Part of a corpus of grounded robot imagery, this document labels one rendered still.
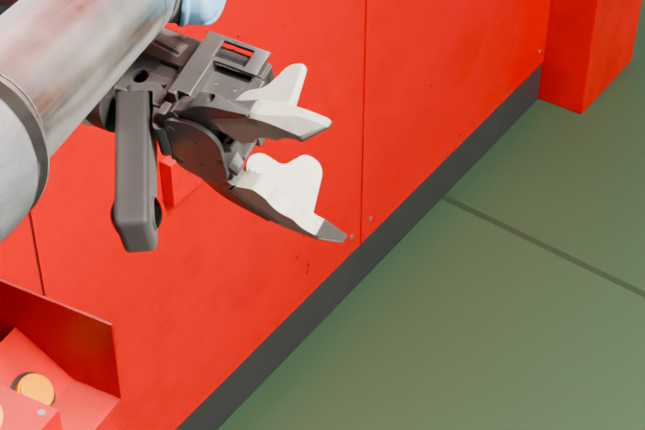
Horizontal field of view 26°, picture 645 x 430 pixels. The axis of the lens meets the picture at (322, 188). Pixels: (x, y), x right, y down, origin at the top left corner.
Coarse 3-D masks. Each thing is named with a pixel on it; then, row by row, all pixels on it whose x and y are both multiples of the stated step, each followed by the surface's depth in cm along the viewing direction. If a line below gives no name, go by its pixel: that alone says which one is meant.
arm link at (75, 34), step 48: (48, 0) 80; (96, 0) 83; (144, 0) 88; (192, 0) 95; (0, 48) 74; (48, 48) 76; (96, 48) 80; (144, 48) 90; (0, 96) 68; (48, 96) 73; (96, 96) 80; (0, 144) 66; (48, 144) 73; (0, 192) 66; (0, 240) 68
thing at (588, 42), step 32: (576, 0) 281; (608, 0) 282; (640, 0) 301; (576, 32) 285; (608, 32) 290; (544, 64) 294; (576, 64) 290; (608, 64) 298; (544, 96) 299; (576, 96) 294
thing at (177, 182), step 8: (160, 160) 185; (168, 160) 185; (160, 168) 185; (168, 168) 184; (176, 168) 185; (168, 176) 185; (176, 176) 186; (184, 176) 188; (192, 176) 189; (168, 184) 186; (176, 184) 187; (184, 184) 188; (192, 184) 190; (168, 192) 187; (176, 192) 187; (184, 192) 189; (168, 200) 188; (176, 200) 188
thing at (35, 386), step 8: (24, 376) 140; (32, 376) 140; (40, 376) 140; (24, 384) 139; (32, 384) 140; (40, 384) 140; (48, 384) 141; (24, 392) 139; (32, 392) 139; (40, 392) 140; (48, 392) 140; (40, 400) 139; (48, 400) 140
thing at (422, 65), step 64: (256, 0) 190; (320, 0) 205; (384, 0) 222; (448, 0) 242; (512, 0) 267; (320, 64) 212; (384, 64) 231; (448, 64) 253; (512, 64) 279; (384, 128) 240; (448, 128) 264; (64, 192) 170; (192, 192) 195; (320, 192) 228; (384, 192) 250; (0, 256) 164; (64, 256) 175; (128, 256) 187; (192, 256) 201; (256, 256) 218; (320, 256) 237; (384, 256) 262; (128, 320) 193; (192, 320) 208; (256, 320) 226; (320, 320) 248; (128, 384) 200; (192, 384) 216; (256, 384) 236
